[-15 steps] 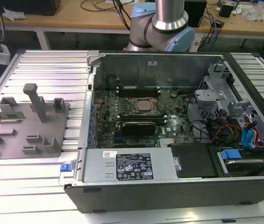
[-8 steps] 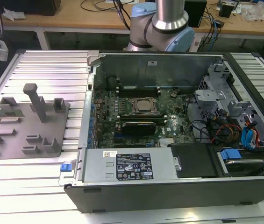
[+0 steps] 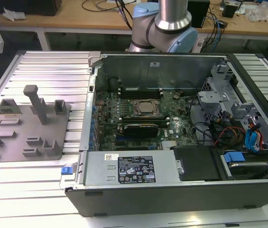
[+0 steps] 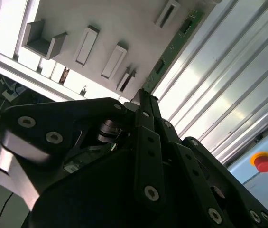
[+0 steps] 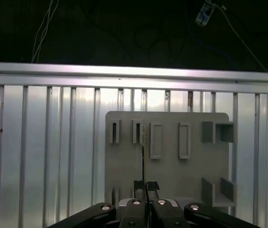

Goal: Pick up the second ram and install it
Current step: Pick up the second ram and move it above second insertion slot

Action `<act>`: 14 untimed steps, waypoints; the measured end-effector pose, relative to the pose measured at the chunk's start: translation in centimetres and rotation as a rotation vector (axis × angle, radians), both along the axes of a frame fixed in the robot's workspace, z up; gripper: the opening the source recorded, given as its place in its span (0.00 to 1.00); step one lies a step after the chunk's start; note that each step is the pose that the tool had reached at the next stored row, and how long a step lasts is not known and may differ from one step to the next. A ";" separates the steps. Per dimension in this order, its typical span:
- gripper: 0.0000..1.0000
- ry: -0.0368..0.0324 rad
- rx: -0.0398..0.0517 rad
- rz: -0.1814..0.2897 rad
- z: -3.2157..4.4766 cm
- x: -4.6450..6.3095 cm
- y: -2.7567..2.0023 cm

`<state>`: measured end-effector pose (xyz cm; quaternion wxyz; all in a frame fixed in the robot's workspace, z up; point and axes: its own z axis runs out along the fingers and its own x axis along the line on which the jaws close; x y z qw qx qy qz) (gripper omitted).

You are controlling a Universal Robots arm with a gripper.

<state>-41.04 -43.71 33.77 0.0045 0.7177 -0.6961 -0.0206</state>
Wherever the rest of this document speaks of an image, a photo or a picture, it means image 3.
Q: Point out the grey metal drive cage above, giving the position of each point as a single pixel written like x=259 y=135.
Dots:
x=213 y=96

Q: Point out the silver coin battery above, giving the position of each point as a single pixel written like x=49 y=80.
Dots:
x=176 y=96

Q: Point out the black plastic cover box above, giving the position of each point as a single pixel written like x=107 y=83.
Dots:
x=195 y=164

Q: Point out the blue plastic latch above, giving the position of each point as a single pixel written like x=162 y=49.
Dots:
x=67 y=171

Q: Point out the black square box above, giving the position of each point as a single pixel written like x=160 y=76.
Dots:
x=229 y=10

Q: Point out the hard disk in blue carrier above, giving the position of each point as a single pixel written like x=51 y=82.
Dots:
x=245 y=168

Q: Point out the RAM memory stick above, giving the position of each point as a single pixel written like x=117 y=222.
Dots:
x=142 y=88
x=8 y=111

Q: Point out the CPU socket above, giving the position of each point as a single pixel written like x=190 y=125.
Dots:
x=157 y=114

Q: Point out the tall black box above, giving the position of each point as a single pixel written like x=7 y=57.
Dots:
x=201 y=14

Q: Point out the clear plastic bags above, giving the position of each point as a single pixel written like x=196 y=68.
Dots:
x=261 y=13

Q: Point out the crumpled white paper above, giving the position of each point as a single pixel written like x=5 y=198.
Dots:
x=14 y=14

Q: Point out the small black adapter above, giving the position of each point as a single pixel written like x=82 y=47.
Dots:
x=224 y=24

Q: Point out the black open PC case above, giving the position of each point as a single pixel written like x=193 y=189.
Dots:
x=171 y=202

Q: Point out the green motherboard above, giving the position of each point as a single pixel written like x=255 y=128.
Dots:
x=178 y=123

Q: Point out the silver finned heat sink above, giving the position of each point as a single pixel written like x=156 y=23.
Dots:
x=169 y=144

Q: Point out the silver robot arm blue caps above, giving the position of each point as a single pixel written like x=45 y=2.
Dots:
x=171 y=14

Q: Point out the grey parts rack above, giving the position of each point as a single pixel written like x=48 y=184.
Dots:
x=53 y=133

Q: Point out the silver power supply with label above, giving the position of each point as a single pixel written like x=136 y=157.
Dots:
x=95 y=168

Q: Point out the blue expansion slot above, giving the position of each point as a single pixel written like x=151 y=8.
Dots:
x=120 y=136

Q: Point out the wooden desk white legs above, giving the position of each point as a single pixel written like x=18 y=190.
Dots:
x=76 y=21

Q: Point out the black RAM slot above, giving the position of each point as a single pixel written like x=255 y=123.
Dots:
x=145 y=117
x=141 y=97
x=145 y=121
x=141 y=92

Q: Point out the black graphics card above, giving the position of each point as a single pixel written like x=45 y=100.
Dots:
x=141 y=130

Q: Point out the wide black case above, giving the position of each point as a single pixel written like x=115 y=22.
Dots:
x=24 y=6

